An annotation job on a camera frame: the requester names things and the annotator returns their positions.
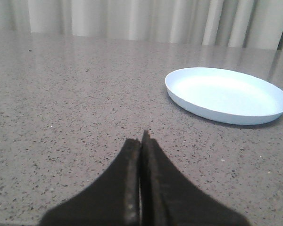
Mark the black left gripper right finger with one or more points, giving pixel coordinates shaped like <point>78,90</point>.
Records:
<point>170,199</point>

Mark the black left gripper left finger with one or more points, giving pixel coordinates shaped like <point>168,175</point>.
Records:
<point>111,200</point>

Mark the light blue round plate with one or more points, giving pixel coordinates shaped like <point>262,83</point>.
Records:
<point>225,96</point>

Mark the white pleated curtain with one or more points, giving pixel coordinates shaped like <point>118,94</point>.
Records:
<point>232,23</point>

